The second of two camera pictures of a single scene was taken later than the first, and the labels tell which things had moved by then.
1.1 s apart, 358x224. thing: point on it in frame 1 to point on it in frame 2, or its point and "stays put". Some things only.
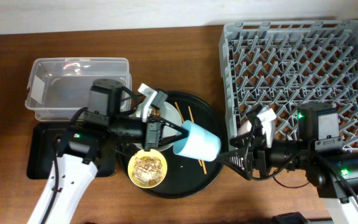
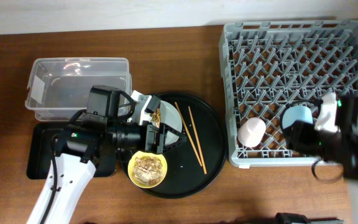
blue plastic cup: (199, 143) to (293, 113)
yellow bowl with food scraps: (147, 169) stays put
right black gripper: (259, 147) to (299, 134)
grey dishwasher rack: (283, 65) stays put
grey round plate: (169, 113) stays put
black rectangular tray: (41, 145) stays put
